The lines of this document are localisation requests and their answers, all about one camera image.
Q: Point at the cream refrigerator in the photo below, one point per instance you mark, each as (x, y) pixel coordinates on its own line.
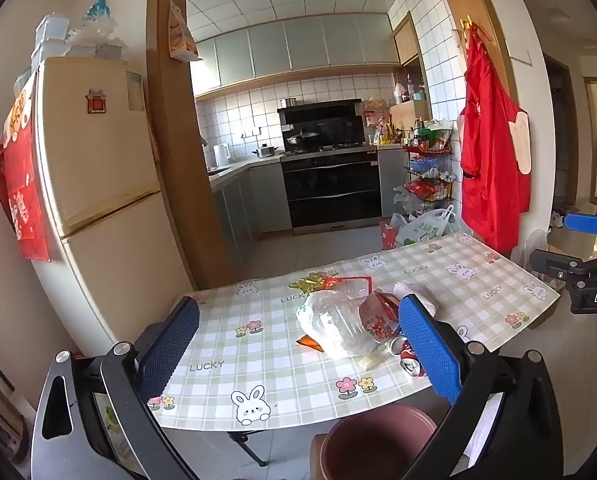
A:
(103, 160)

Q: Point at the white paper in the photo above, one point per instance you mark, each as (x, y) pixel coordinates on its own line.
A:
(418, 292)

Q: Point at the fridge label sticker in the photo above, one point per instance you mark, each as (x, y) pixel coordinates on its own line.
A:
(135, 91)

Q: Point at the white storage box stack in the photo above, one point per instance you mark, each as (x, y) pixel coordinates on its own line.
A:
(51, 42)

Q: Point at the red printed hanging cloth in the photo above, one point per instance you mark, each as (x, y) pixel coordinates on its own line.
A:
(21, 185)

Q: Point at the crushed drink can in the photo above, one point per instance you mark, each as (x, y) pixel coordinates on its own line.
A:
(408, 360)

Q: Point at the black table leg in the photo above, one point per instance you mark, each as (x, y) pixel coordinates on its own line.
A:
(248, 447)

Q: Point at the crumpled clear plastic wrapping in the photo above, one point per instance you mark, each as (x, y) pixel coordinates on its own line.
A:
(98, 35)

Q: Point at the steel pot with lid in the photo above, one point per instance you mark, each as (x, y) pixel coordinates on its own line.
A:
(265, 151)

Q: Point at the grey base cabinets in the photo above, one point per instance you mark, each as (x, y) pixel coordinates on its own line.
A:
(248, 200)

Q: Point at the white green plastic bag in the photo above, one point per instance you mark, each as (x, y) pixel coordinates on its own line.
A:
(423, 230)

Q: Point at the group of condiment bottles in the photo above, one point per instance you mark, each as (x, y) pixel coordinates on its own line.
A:
(386, 132)

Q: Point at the white kettle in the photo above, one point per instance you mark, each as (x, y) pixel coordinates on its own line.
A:
(221, 155)

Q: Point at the wooden wall shelf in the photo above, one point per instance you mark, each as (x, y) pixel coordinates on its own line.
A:
(411, 70)

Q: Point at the maroon plastic bin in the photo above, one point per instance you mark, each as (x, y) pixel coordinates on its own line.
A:
(373, 445)

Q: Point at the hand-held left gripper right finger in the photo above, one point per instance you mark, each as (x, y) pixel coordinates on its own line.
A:
(431, 355)

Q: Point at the white orange paper bag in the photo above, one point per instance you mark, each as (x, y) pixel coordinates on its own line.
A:
(182, 35)

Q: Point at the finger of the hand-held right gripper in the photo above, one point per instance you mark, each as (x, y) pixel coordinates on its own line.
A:
(583, 221)
(553, 262)

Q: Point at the grey wall cabinets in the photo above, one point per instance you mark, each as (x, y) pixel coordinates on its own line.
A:
(303, 45)

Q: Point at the black range hood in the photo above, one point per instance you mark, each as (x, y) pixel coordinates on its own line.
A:
(323, 120)

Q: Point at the dark wok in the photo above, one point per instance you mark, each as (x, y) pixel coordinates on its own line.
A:
(301, 139)

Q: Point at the red paper bag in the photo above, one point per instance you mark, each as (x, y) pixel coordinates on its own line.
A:
(387, 236)

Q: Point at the red snack packet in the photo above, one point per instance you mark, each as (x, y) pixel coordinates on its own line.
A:
(378, 317)

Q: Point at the red apron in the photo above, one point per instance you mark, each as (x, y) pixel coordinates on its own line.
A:
(488, 160)

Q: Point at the wooden door frame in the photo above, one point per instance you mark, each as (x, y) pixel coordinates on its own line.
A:
(178, 160)

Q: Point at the checked rabbit tablecloth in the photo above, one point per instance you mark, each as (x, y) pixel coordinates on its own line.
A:
(258, 355)

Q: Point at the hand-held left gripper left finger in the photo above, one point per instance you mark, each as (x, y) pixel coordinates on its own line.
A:
(171, 342)

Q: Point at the red fridge magnet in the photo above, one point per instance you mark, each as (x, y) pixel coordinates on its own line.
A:
(97, 101)

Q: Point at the white hanging plastic bag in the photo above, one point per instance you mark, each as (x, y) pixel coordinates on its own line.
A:
(403, 200)

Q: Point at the black oven range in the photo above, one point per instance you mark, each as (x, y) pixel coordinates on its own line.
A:
(333, 190)

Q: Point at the red clear plastic package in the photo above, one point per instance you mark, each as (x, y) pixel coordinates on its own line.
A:
(346, 282)

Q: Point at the orange sauce packet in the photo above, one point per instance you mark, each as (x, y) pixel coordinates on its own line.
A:
(309, 344)

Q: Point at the translucent plastic bag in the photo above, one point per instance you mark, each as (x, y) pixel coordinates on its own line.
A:
(336, 322)

